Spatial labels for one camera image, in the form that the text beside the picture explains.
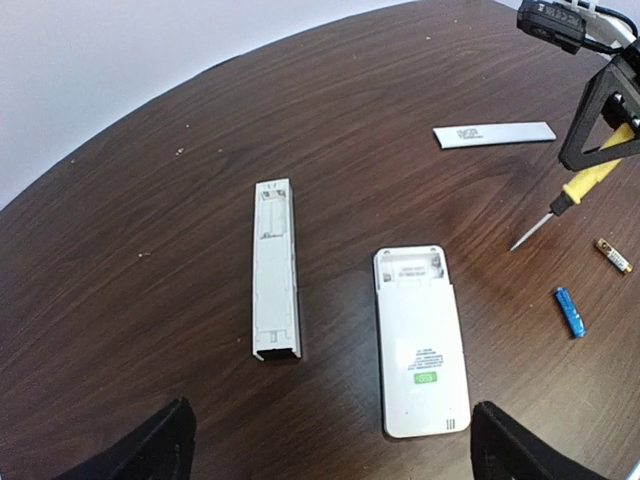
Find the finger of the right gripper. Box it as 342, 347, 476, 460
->
558, 53, 640, 173

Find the gold white battery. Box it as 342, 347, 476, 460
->
595, 238, 633, 274

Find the yellow handled screwdriver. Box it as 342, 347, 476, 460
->
509, 122, 637, 253

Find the blue battery in remote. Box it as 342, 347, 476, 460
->
554, 287, 587, 339

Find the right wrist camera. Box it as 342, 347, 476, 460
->
516, 0, 640, 56

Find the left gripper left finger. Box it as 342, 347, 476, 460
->
58, 398, 197, 479

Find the slim white remote control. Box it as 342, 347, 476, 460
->
252, 178, 302, 362

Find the white air conditioner remote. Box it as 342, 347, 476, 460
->
373, 245, 471, 439

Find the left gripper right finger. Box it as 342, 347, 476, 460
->
470, 401, 602, 480

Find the white battery cover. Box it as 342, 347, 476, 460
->
432, 122, 556, 149

